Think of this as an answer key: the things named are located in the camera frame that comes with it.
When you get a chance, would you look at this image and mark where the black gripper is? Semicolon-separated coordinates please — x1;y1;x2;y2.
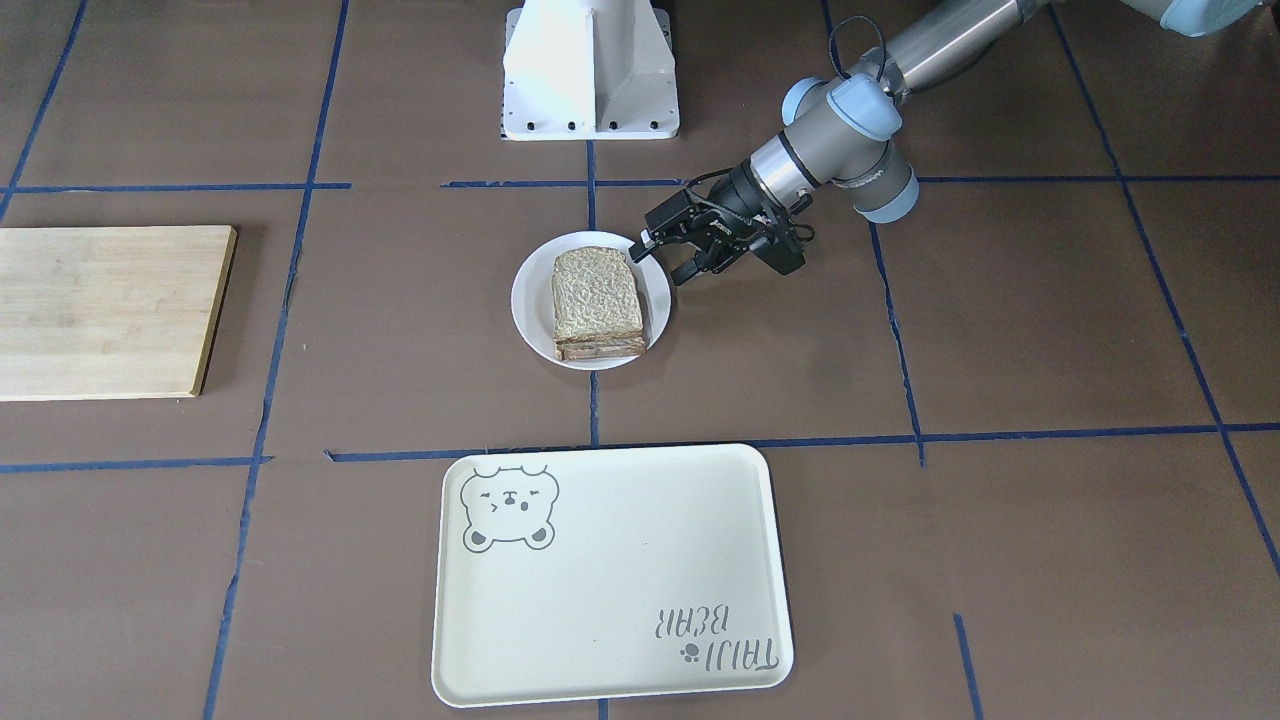
628;163;785;286

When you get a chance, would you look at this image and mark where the bread slice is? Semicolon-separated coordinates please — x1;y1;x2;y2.
550;246;644;343
553;332;649;361

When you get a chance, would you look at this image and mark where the white round plate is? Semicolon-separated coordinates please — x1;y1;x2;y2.
509;231;675;372

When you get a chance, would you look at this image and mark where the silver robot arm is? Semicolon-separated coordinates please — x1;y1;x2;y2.
628;1;1042;284

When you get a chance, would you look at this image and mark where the cream bear serving tray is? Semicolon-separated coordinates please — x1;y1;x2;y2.
431;445;795;708

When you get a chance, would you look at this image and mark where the bamboo cutting board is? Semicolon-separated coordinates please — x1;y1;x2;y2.
1;225;237;402

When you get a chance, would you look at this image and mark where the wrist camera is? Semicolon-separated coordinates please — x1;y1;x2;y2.
749;205;815;275

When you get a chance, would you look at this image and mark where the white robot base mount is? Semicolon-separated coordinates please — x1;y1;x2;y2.
500;1;681;142

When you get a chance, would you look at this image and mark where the black camera cable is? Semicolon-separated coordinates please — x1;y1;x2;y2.
826;15;891;83

